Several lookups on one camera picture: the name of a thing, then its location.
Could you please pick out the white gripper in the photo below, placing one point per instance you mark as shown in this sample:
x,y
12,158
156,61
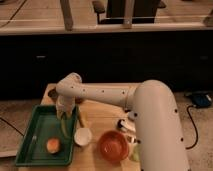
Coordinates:
x,y
64,106

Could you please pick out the yellow green pepper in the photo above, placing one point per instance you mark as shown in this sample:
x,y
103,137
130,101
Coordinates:
x,y
64,126

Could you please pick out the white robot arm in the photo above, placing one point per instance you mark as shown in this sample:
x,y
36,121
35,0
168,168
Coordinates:
x,y
156,117

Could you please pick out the green plastic tray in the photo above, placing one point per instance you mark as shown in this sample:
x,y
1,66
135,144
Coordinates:
x,y
42,126

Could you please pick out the brown object on table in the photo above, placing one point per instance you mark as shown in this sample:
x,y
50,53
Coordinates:
x,y
52,93

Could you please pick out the white small cup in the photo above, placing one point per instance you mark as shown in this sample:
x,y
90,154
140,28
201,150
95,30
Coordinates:
x,y
83,137

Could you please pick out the orange fruit toy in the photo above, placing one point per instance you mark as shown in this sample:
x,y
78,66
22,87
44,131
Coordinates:
x,y
53,145

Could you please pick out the white black-tipped tool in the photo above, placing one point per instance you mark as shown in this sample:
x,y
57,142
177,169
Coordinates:
x,y
124,126

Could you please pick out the orange plastic bowl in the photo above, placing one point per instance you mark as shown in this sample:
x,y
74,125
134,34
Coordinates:
x,y
113,146

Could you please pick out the wooden table leg left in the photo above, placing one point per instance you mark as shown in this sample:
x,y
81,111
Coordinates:
x,y
67,16

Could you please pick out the wooden table leg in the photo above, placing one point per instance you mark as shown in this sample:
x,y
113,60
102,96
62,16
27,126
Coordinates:
x,y
128,14
67,16

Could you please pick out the light green cup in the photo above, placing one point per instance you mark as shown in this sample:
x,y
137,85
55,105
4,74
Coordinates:
x,y
135,154

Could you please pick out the wooden table leg right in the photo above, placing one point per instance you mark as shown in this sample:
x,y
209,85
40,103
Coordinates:
x,y
128,14

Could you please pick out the black chair base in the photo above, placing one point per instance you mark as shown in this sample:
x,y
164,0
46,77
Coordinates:
x,y
144,11

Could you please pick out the blue black floor device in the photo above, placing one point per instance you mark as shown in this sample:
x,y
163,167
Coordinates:
x,y
201,100

